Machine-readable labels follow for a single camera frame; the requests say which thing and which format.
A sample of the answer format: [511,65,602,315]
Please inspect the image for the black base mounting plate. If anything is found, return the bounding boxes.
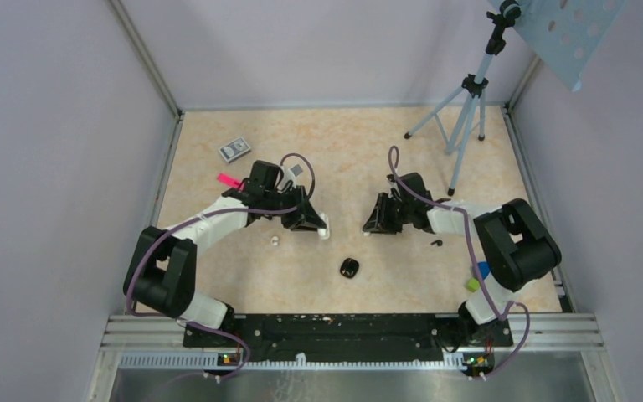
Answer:
[183,313,514,363]

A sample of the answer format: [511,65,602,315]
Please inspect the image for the pink marker pen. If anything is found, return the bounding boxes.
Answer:
[216,173,244,190]

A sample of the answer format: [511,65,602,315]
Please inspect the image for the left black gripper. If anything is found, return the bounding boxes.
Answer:
[264,184,326,231]

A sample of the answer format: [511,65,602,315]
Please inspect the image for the grey playing card box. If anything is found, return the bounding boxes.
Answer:
[218,137,251,163]

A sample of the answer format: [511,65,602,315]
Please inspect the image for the white earbud charging case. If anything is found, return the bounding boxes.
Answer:
[316,213,331,240]

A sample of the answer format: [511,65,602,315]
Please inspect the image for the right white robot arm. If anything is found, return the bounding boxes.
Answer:
[363,173,563,345]

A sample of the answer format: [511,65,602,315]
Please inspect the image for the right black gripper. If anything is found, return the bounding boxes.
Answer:
[363,193,414,235]

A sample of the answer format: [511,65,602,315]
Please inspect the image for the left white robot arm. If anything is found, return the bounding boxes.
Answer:
[123,161,331,346]

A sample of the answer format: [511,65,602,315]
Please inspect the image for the light blue tripod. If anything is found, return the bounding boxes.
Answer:
[404,0,522,197]

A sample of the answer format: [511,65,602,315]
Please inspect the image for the black earbud charging case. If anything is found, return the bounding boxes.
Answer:
[339,257,360,279]

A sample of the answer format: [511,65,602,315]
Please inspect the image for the perforated blue metal panel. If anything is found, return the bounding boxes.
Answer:
[489,0,625,92]

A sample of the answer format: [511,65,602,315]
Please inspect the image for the blue toy car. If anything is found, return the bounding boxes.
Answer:
[477,261,491,279]

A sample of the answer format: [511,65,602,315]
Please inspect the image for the green cube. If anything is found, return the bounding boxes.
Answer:
[466,278,481,292]

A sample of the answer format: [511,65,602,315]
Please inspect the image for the white cable duct rail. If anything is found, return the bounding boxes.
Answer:
[118,352,466,371]

